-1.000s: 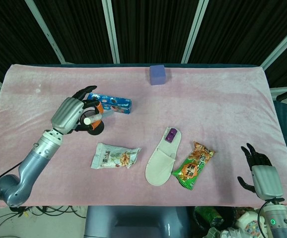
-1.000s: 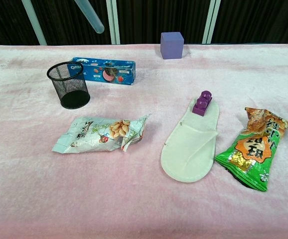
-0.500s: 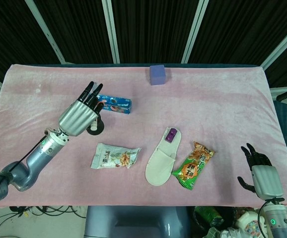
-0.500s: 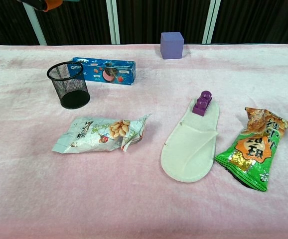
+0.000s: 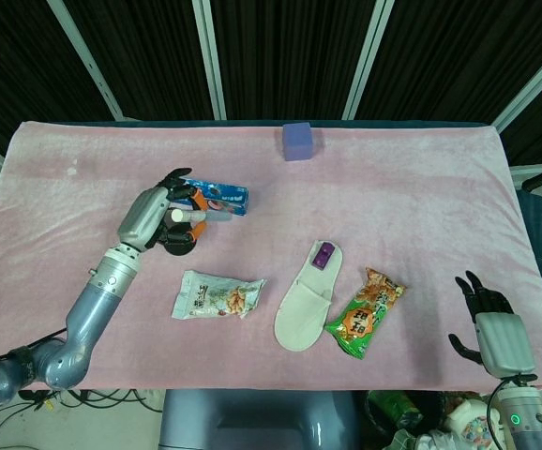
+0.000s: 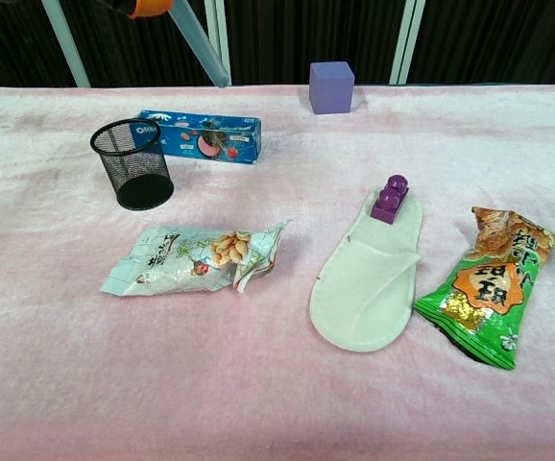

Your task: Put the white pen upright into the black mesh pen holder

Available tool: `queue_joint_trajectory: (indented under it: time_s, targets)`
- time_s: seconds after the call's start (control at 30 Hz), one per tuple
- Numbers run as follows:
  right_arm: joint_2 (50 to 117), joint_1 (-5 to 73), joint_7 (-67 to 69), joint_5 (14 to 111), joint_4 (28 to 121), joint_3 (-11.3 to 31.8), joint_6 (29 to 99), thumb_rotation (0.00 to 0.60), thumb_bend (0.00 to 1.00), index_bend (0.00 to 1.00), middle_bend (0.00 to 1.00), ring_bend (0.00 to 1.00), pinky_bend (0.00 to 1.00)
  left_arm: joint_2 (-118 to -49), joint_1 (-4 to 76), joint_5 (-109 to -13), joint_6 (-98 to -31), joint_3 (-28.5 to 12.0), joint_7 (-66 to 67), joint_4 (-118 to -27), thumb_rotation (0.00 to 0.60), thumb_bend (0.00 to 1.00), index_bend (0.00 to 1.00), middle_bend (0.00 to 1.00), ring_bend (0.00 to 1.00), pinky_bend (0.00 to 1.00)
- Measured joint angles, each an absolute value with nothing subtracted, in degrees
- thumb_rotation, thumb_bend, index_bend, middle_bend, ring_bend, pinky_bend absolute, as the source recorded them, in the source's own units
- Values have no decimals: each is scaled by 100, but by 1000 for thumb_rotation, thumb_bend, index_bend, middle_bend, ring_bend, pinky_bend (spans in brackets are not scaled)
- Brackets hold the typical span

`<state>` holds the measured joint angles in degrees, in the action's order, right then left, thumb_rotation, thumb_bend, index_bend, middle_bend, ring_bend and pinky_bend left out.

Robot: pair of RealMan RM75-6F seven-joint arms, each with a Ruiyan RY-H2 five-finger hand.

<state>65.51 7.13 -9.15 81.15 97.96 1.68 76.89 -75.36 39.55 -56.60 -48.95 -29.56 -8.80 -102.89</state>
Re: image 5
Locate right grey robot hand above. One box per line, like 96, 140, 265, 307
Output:
448, 269, 538, 382

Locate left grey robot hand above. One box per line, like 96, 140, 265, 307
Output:
116, 167, 198, 257

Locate white plastic tube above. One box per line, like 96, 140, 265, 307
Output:
170, 208, 233, 225

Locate black orange suction tool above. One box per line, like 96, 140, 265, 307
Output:
160, 187, 209, 257

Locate white toy with coloured dots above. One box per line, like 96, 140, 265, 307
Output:
443, 397, 503, 446

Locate blue cookie box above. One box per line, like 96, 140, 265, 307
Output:
179, 176, 249, 217

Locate white nut snack bag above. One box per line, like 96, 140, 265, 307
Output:
172, 270, 267, 321

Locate green packaging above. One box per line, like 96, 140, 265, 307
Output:
369, 388, 423, 433

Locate green orange snack bag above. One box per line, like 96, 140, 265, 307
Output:
324, 267, 408, 361

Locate pink plush table cloth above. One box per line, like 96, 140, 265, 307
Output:
0, 120, 542, 391

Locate purple foam cube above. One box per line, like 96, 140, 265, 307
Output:
281, 122, 313, 163

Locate white cloth slipper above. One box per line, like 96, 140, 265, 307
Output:
274, 239, 345, 352

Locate small purple block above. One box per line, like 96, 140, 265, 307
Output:
311, 242, 335, 272

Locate grey-blue robot torso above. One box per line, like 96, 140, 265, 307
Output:
158, 388, 370, 450

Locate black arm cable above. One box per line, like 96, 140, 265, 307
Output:
0, 327, 68, 450

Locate black floor cables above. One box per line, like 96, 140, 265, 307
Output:
17, 388, 164, 414

